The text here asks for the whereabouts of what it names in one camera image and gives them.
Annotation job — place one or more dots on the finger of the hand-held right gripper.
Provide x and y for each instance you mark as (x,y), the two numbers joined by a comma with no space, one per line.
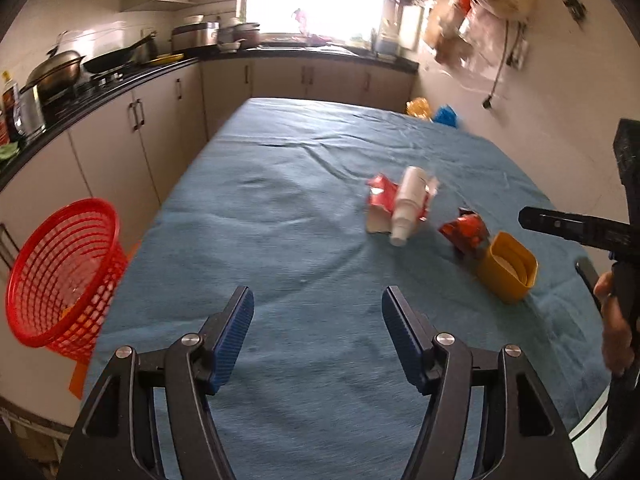
(575,225)

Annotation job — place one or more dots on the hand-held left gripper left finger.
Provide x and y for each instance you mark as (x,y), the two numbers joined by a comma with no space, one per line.
(232,340)

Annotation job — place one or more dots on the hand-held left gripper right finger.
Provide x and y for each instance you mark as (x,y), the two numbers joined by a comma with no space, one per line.
(405,340)

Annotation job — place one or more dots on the red plastic basket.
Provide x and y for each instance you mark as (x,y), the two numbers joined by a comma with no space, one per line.
(112,260)

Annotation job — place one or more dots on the person's right forearm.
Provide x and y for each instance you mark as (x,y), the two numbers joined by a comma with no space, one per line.
(620,420)

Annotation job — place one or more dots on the person's right hand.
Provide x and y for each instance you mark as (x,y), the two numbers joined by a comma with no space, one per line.
(617,340)

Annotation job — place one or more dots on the yellow plastic container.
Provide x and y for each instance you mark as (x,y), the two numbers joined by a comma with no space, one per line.
(500,275)

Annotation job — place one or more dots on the red foil wrapper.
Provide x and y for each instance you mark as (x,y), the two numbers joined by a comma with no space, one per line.
(465,232)
(380,192)

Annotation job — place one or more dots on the blue table cloth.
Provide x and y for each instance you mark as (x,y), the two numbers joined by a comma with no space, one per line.
(280,240)

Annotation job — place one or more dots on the white plastic bottle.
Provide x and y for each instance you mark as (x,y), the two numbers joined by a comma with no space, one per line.
(407,200)

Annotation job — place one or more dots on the blue plastic bag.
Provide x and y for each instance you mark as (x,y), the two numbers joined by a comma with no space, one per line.
(446,116)

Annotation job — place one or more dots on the yellow plastic bag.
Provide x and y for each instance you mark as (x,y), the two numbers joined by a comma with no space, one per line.
(418,108)

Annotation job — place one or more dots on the beige base cabinet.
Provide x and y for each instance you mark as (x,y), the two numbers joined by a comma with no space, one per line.
(310,77)
(115,140)

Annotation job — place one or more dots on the white cutting board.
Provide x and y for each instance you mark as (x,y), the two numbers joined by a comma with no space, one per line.
(412,27)

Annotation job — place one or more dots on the utensil holder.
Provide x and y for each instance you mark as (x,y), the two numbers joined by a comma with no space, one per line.
(386,42)

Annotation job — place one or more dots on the yellow dish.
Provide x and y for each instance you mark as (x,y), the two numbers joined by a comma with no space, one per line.
(167,58)

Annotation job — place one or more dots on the gas stove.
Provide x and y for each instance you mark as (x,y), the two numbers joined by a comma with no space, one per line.
(95,85)

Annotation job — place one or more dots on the white bowl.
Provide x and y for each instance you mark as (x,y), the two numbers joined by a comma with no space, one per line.
(230,47)

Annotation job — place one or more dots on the steel kettle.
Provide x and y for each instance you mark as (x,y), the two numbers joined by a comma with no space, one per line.
(31,112)

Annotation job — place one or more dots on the small cooking pot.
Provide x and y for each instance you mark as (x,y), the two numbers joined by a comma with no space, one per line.
(246,36)

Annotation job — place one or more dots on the steel rice cooker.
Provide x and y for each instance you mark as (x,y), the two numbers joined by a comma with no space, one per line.
(195,36)

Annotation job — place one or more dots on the black frying pan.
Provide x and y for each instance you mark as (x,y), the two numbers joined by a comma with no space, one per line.
(120,55)

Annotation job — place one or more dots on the dark sauce bottle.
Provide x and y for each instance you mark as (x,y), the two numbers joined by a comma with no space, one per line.
(9,110)

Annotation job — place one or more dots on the steel wok with lid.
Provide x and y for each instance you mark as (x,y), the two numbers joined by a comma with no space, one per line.
(55,72)

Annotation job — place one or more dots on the wall power socket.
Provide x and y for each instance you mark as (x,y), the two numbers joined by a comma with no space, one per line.
(519,55)

